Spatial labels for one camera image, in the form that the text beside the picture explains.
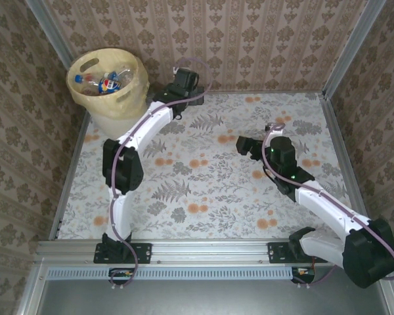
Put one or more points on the small blue label clear bottle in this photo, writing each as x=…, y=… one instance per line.
x=124, y=75

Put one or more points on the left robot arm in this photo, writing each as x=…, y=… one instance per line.
x=123, y=170

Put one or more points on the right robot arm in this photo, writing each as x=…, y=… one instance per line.
x=335, y=216

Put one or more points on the white ribbed plastic bin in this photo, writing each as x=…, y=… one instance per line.
x=111, y=128

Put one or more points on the grey sheet metal panel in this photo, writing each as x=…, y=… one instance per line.
x=200, y=298

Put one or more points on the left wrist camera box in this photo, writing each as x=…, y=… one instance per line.
x=175, y=69

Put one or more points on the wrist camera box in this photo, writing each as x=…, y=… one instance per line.
x=175, y=69
x=277, y=127

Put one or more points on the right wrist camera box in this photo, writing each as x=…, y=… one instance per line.
x=277, y=127

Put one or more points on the aluminium table side rail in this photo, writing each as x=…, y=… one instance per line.
x=338, y=138
x=69, y=177

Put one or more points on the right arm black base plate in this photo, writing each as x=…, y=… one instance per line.
x=275, y=252

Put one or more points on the aluminium mounting rail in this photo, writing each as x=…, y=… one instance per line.
x=210, y=251

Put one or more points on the aluminium frame post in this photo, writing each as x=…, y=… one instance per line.
x=351, y=49
x=47, y=26

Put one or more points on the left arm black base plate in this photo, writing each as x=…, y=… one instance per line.
x=144, y=252

